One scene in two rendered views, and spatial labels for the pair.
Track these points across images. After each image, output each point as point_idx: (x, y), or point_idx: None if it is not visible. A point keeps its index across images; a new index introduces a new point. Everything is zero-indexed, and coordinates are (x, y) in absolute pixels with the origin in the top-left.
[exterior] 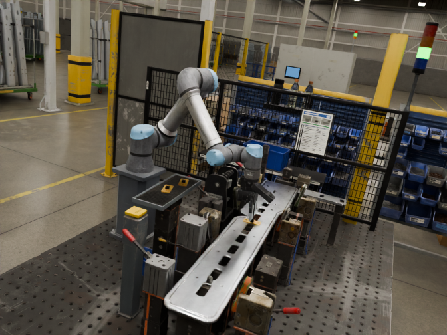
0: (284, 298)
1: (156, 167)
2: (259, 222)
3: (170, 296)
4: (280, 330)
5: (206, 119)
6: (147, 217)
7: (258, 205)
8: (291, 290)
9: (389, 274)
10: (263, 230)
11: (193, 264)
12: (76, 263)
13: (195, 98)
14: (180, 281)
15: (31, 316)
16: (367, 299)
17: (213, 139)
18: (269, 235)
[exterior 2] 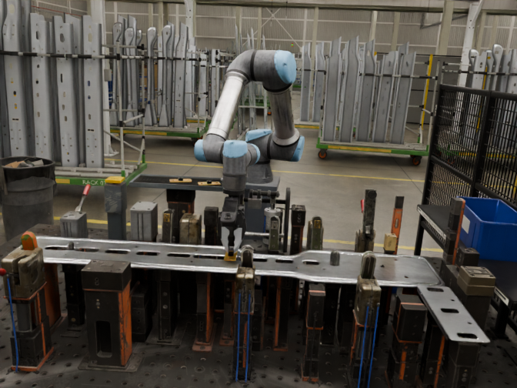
0: (201, 380)
1: (274, 183)
2: (232, 259)
3: (41, 237)
4: (127, 382)
5: (218, 105)
6: (118, 187)
7: (300, 258)
8: (227, 386)
9: None
10: (216, 265)
11: (99, 239)
12: None
13: (226, 82)
14: (65, 237)
15: None
16: None
17: (209, 128)
18: (341, 333)
